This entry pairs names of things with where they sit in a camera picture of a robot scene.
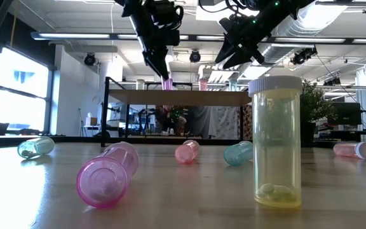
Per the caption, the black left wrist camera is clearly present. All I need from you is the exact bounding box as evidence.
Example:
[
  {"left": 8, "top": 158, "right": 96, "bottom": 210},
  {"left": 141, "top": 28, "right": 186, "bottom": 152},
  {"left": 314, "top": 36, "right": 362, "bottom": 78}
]
[{"left": 151, "top": 0, "right": 184, "bottom": 46}]

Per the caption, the person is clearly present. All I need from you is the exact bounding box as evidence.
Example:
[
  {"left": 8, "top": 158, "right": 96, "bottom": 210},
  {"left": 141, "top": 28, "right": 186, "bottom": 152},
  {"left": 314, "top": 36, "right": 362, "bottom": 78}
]
[{"left": 155, "top": 104, "right": 189, "bottom": 136}]

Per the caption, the black rear frame bar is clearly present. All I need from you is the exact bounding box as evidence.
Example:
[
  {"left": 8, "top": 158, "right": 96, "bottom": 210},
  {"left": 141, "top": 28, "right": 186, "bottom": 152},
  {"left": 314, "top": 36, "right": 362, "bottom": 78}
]
[{"left": 0, "top": 135, "right": 250, "bottom": 147}]

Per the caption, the black ceiling spotlight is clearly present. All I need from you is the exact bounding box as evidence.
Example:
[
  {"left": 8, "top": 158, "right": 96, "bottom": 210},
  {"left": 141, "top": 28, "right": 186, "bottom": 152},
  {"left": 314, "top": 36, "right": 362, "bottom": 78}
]
[
  {"left": 83, "top": 52, "right": 97, "bottom": 67},
  {"left": 290, "top": 46, "right": 318, "bottom": 66},
  {"left": 189, "top": 50, "right": 202, "bottom": 64}
]

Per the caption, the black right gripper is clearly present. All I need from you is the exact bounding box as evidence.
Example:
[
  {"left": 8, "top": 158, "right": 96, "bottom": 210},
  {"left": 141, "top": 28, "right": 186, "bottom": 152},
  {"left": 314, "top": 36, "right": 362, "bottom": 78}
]
[{"left": 215, "top": 15, "right": 268, "bottom": 70}]

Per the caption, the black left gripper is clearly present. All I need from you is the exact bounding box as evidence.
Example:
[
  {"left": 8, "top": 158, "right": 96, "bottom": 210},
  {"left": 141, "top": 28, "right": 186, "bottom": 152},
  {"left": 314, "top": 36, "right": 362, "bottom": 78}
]
[{"left": 115, "top": 0, "right": 170, "bottom": 80}]

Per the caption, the black computer monitor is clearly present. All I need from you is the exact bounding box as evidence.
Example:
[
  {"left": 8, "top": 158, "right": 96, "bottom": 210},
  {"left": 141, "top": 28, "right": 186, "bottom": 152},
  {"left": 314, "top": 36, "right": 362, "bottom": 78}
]
[{"left": 327, "top": 101, "right": 363, "bottom": 127}]

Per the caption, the white patterned cloth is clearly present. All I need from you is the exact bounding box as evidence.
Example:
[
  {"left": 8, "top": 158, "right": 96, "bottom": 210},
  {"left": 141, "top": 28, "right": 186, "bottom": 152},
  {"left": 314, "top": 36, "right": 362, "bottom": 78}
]
[{"left": 187, "top": 106, "right": 244, "bottom": 140}]

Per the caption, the green potted plant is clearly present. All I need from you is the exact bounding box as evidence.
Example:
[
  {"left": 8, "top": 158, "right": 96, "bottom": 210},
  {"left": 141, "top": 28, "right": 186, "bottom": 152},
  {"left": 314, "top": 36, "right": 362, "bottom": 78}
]
[{"left": 299, "top": 79, "right": 339, "bottom": 148}]

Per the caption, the large bright window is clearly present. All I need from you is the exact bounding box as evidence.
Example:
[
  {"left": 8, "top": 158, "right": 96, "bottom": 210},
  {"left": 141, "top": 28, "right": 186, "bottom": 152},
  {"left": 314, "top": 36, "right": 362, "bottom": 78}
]
[{"left": 0, "top": 47, "right": 55, "bottom": 136}]

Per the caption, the overhead LED light bar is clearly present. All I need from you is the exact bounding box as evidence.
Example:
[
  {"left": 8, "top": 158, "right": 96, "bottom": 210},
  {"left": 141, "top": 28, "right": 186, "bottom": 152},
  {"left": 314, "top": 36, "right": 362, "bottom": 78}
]
[{"left": 30, "top": 31, "right": 366, "bottom": 45}]

